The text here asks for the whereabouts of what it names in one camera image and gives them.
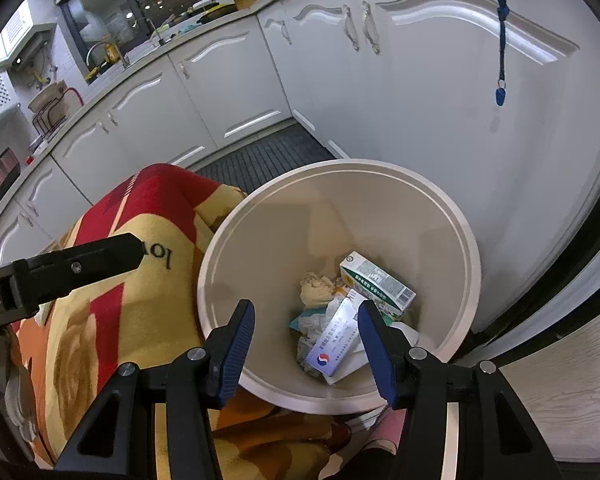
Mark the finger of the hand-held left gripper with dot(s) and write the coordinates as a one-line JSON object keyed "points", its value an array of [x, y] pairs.
{"points": [[80, 265]]}

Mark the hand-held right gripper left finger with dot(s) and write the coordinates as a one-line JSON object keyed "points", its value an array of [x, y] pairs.
{"points": [[235, 350]]}

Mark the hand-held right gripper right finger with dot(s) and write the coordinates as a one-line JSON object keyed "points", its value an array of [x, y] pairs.
{"points": [[375, 355]]}

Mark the white printed box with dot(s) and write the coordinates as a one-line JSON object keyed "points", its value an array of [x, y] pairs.
{"points": [[335, 345]]}

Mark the white green rectangular box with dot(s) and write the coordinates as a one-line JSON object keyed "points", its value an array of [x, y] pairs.
{"points": [[380, 285]]}

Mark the white tissue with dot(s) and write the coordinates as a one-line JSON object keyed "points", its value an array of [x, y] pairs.
{"points": [[311, 326]]}

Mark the beige paper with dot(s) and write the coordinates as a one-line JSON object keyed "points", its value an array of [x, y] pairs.
{"points": [[317, 287]]}

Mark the cream round bin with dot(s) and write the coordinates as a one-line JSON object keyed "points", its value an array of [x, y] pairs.
{"points": [[280, 220]]}

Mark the red yellow printed blanket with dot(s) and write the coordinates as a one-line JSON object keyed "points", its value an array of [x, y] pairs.
{"points": [[145, 310]]}

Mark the dark ribbed floor mat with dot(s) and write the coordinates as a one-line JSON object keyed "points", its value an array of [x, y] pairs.
{"points": [[270, 155]]}

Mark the yellow bottle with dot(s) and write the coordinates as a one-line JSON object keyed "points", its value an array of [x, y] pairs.
{"points": [[113, 54]]}

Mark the curved steel faucet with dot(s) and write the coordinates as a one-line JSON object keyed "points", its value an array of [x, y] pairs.
{"points": [[100, 50]]}

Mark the white water heater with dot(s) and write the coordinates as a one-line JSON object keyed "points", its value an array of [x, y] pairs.
{"points": [[27, 30]]}

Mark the white kitchen base cabinets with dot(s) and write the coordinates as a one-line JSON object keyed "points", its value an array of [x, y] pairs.
{"points": [[430, 110]]}

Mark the dark kitchen window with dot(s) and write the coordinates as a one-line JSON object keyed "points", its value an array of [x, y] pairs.
{"points": [[130, 5]]}

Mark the black yellow bowl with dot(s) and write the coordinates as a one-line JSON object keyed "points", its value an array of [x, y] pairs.
{"points": [[212, 10]]}

